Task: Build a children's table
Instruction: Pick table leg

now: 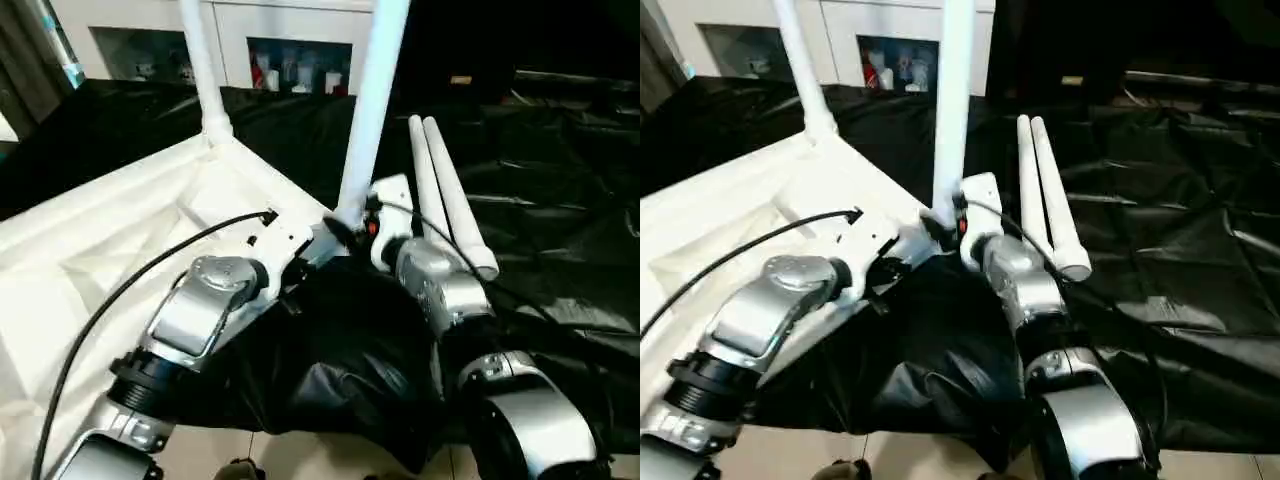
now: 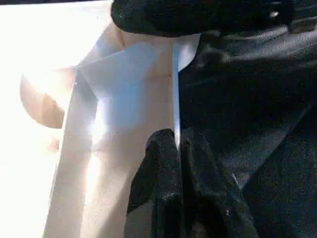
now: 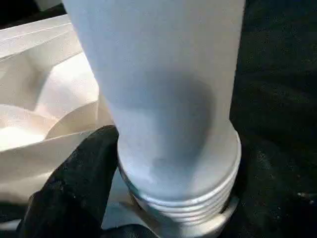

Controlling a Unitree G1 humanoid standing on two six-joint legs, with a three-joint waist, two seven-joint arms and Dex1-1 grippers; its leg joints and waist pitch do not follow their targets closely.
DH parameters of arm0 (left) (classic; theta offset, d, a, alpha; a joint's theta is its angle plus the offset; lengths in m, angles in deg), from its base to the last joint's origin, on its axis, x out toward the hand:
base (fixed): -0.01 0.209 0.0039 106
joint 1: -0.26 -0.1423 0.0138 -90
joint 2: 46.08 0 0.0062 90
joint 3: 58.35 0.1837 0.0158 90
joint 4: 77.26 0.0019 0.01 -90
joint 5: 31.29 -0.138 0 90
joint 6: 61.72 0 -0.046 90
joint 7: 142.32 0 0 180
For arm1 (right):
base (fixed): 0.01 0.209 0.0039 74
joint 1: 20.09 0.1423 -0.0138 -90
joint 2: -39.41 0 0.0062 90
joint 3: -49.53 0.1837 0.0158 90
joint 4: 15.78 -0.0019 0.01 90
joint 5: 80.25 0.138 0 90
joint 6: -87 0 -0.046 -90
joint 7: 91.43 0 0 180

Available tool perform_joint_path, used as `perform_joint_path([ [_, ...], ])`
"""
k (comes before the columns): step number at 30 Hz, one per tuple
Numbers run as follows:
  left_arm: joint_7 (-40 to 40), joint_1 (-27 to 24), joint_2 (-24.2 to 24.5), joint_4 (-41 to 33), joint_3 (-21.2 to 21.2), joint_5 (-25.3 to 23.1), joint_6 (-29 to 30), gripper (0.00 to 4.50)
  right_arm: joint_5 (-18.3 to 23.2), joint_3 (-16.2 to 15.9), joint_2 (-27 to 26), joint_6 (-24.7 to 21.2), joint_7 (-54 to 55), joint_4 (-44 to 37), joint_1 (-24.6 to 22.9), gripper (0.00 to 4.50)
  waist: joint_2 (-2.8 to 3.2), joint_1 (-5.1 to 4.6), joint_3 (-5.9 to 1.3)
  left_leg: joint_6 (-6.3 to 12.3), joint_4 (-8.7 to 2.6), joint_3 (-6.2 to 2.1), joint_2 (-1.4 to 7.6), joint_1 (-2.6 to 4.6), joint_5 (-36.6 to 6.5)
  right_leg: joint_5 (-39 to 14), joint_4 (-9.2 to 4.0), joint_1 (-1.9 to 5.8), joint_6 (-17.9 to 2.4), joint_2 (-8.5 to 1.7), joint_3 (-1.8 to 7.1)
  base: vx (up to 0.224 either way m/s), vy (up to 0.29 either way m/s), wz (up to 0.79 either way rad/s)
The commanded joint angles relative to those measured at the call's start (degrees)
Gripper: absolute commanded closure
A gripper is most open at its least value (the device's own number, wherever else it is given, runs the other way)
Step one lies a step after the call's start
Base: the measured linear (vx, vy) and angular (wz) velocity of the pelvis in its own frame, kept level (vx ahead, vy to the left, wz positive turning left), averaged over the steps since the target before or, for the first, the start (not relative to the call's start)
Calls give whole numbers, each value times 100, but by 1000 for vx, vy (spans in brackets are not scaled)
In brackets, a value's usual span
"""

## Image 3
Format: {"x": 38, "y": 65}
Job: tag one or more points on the white plastic table top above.
{"x": 39, "y": 99}

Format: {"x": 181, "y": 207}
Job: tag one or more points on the white plastic table leg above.
{"x": 163, "y": 74}

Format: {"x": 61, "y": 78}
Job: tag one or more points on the black plastic mat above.
{"x": 282, "y": 74}

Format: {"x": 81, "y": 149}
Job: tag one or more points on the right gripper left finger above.
{"x": 74, "y": 188}

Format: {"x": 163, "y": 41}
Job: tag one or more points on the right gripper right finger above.
{"x": 282, "y": 203}

